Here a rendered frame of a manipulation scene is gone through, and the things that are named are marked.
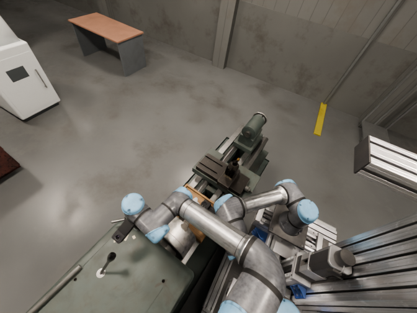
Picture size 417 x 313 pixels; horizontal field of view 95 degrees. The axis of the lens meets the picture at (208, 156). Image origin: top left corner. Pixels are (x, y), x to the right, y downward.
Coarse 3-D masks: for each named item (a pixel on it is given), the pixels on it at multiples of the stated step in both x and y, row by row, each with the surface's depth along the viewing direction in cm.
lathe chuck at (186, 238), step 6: (174, 222) 104; (180, 222) 105; (174, 228) 102; (180, 228) 104; (174, 234) 101; (180, 234) 103; (186, 234) 105; (192, 234) 108; (180, 240) 102; (186, 240) 105; (192, 240) 109; (186, 246) 105
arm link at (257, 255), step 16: (176, 192) 74; (176, 208) 71; (192, 208) 68; (192, 224) 67; (208, 224) 63; (224, 224) 62; (224, 240) 59; (240, 240) 58; (256, 240) 57; (240, 256) 55; (256, 256) 53; (272, 256) 53; (272, 272) 49
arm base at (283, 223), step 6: (282, 216) 117; (288, 216) 112; (282, 222) 116; (288, 222) 112; (282, 228) 115; (288, 228) 112; (294, 228) 110; (300, 228) 108; (288, 234) 115; (294, 234) 113
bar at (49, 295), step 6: (72, 270) 83; (78, 270) 83; (66, 276) 81; (72, 276) 82; (60, 282) 80; (66, 282) 81; (54, 288) 78; (60, 288) 79; (48, 294) 77; (42, 300) 75; (36, 306) 74; (30, 312) 73
